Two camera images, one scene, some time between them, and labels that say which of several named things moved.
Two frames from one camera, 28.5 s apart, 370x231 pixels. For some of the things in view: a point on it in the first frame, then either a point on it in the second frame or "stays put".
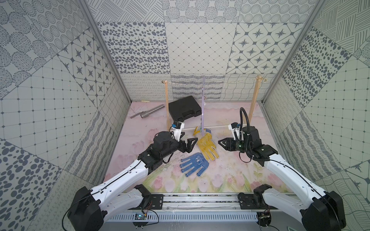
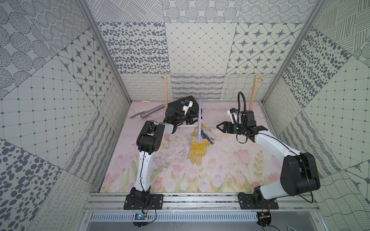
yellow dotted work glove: (207, 146) to (197, 149)
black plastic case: (184, 109) stays put
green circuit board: (140, 216) stays put
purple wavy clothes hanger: (203, 106) to (199, 118)
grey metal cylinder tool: (145, 113) stays put
